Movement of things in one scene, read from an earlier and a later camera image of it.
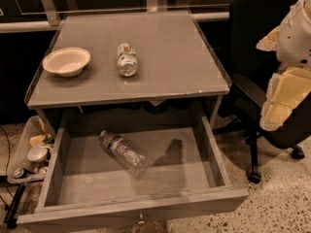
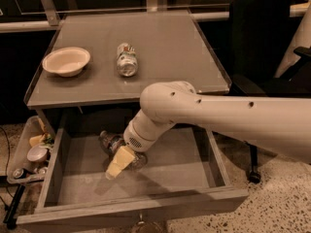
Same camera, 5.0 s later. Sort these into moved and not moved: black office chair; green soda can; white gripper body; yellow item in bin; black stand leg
Moved: white gripper body
Not moved: black stand leg; green soda can; black office chair; yellow item in bin
